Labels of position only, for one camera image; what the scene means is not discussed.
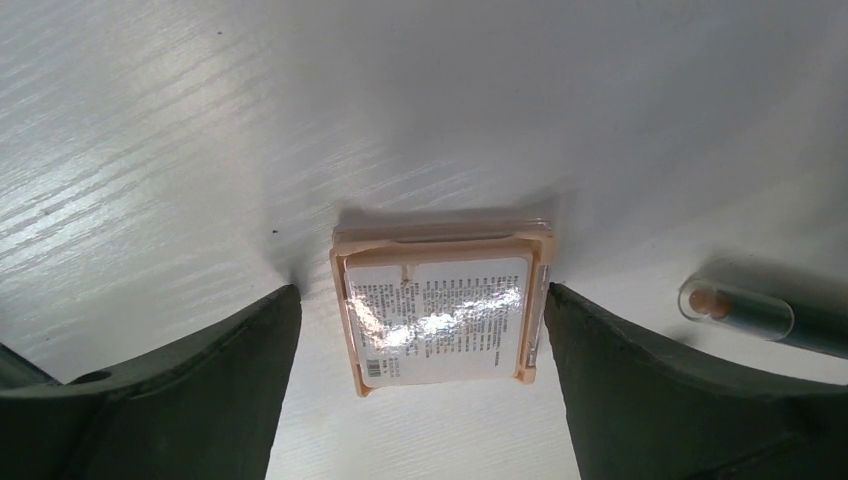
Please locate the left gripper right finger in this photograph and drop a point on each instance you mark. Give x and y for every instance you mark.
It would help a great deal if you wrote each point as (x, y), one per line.
(642, 406)

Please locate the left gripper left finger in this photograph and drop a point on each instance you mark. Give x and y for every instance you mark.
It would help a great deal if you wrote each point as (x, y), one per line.
(205, 406)

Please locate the dark eyeliner pen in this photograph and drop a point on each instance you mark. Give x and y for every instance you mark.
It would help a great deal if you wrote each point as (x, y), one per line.
(766, 317)

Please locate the peach square compact case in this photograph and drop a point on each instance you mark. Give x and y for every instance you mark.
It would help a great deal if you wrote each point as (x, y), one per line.
(444, 302)

